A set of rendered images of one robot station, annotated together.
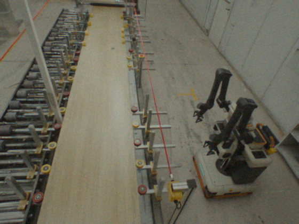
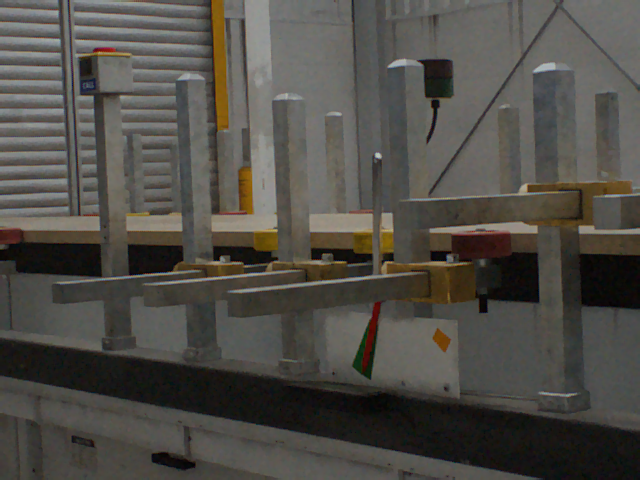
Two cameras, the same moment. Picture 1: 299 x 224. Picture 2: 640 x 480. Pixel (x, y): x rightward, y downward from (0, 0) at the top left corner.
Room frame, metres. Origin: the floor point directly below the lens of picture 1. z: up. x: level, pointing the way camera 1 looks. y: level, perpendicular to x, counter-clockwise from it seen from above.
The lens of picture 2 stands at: (4.70, -0.53, 0.98)
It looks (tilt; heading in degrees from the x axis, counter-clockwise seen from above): 3 degrees down; 153
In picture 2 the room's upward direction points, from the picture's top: 2 degrees counter-clockwise
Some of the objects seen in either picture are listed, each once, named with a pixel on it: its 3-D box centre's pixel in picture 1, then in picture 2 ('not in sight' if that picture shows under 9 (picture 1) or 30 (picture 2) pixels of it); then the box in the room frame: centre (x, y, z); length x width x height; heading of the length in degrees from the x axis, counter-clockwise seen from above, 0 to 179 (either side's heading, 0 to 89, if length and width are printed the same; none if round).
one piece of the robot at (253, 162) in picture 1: (241, 152); not in sight; (1.53, -1.18, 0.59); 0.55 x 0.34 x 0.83; 12
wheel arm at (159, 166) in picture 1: (159, 166); not in sight; (1.05, -0.16, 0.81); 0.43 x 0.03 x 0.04; 103
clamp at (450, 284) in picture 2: not in sight; (426, 281); (3.22, 0.39, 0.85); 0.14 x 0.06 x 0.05; 13
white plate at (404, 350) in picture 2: not in sight; (387, 352); (3.17, 0.36, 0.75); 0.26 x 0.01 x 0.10; 13
